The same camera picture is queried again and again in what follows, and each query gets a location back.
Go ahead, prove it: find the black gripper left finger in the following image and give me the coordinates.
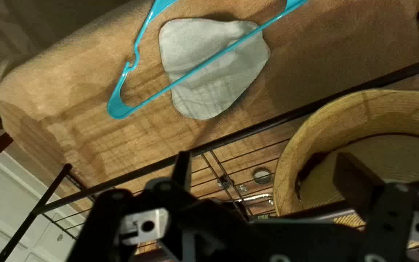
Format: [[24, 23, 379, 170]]
[[69, 149, 207, 262]]

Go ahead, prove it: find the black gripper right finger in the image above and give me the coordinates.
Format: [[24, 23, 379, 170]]
[[332, 151, 419, 262]]

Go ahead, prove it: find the small metal ring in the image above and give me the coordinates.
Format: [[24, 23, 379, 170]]
[[251, 165, 276, 186]]

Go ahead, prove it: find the black metal shelf rack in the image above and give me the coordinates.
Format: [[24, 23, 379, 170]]
[[0, 7, 419, 262]]

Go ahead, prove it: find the brown straw hat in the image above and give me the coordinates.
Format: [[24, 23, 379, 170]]
[[273, 87, 419, 229]]

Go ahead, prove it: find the teal plastic clothes hanger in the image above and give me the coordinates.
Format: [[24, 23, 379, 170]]
[[107, 0, 311, 120]]

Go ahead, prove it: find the small black clip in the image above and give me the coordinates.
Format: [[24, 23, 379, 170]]
[[217, 173, 236, 192]]

